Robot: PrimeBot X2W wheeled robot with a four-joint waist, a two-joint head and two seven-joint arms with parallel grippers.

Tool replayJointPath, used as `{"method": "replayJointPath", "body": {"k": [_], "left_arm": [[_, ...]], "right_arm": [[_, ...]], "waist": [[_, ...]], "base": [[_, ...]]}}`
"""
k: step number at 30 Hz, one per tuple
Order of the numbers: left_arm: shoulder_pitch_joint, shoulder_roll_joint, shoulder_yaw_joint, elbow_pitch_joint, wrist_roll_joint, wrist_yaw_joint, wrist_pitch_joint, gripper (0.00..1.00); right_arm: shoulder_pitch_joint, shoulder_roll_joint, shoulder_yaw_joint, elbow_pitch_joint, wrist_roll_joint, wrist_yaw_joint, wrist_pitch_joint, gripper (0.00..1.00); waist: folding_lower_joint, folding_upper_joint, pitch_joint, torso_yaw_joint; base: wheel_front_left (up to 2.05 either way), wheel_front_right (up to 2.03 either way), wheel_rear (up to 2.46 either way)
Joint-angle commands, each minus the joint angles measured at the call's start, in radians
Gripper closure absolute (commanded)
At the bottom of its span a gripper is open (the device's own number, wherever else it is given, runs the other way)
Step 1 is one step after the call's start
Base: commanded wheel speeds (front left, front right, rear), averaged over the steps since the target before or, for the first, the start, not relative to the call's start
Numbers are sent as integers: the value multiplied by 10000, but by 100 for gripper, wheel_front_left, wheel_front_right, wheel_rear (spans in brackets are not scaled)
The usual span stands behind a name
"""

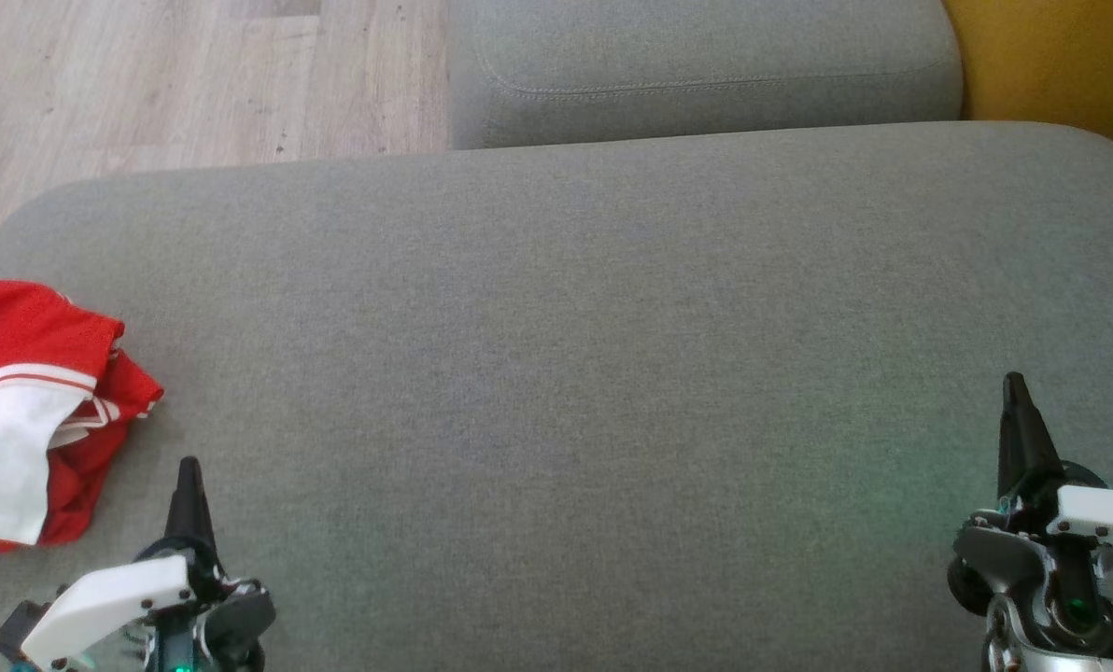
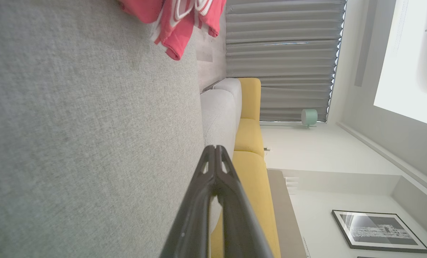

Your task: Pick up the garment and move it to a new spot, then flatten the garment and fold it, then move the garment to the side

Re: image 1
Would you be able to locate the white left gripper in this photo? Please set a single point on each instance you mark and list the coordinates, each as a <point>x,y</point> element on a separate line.
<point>108,597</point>

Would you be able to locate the small grey sofa seat cushion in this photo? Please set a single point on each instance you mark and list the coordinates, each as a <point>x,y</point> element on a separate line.
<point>706,56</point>

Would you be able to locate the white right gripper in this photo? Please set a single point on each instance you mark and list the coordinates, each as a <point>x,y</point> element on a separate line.
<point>1103,518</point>

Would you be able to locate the large grey sofa seat cushion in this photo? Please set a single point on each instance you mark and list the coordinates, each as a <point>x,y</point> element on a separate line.
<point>566,373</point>

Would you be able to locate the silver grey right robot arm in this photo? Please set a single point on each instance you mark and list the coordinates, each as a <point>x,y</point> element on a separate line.
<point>1033,658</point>

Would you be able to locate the wide yellow sofa backrest cushion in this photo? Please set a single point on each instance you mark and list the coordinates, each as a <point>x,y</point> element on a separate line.
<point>1061,56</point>

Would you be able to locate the red white jersey number 23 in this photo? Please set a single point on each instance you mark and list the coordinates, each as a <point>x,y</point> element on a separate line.
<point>6,439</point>

